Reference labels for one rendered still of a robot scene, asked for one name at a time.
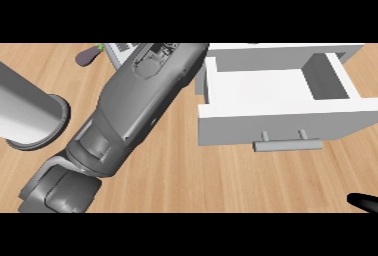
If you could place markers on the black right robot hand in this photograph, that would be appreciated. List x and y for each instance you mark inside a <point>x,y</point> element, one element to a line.
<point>367,202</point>

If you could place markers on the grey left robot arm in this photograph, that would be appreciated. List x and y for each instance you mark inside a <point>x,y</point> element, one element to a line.
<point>133,100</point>

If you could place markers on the white open drawer box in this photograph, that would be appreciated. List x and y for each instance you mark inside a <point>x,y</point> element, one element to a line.
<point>260,88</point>

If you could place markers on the grey metal can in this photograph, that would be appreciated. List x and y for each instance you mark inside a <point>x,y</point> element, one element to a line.
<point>27,110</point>

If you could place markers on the white cabinet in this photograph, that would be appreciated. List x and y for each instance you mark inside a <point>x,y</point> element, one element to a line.
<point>275,55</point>

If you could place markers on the pale grey ribbed appliance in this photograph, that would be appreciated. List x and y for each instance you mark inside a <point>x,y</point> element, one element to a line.
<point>120,51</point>

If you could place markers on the purple eggplant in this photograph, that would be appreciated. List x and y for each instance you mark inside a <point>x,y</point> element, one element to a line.
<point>88,56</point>

